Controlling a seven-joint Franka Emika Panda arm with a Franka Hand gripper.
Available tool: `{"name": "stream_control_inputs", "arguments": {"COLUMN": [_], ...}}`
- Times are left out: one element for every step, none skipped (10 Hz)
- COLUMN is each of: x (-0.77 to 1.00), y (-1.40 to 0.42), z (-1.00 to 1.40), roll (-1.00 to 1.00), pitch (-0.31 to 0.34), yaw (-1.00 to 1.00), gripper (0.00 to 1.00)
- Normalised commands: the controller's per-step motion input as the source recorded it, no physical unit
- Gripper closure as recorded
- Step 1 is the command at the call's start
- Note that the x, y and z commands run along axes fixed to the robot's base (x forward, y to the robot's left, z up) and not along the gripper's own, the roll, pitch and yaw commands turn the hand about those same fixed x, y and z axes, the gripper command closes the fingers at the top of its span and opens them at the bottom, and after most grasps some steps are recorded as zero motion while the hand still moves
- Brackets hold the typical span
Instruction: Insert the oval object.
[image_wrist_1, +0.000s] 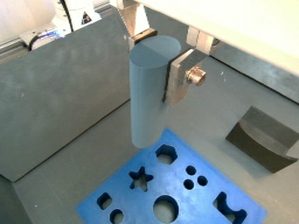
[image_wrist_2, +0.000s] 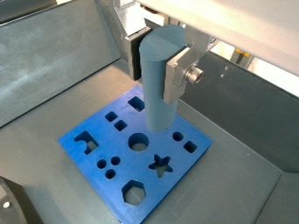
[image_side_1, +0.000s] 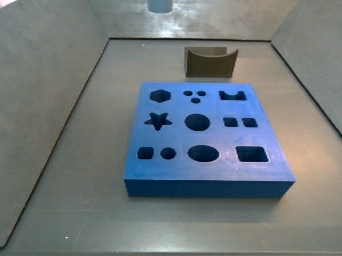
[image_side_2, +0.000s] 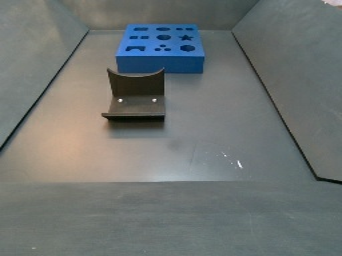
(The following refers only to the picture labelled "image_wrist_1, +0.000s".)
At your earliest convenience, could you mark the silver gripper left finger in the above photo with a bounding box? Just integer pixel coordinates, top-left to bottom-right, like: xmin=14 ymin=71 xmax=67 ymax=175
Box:
xmin=116 ymin=3 xmax=157 ymax=49

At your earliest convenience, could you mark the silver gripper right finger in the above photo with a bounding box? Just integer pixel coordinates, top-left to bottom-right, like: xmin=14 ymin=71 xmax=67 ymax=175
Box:
xmin=163 ymin=27 xmax=220 ymax=106

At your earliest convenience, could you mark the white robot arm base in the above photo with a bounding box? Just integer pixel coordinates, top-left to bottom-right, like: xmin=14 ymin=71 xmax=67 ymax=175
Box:
xmin=20 ymin=0 xmax=100 ymax=51

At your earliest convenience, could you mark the black curved holder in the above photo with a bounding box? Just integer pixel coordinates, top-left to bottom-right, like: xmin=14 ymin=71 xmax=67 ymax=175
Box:
xmin=225 ymin=106 xmax=299 ymax=173

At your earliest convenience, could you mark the blue shape sorting block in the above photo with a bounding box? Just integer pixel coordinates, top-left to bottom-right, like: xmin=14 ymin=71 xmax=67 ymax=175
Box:
xmin=77 ymin=129 xmax=267 ymax=224

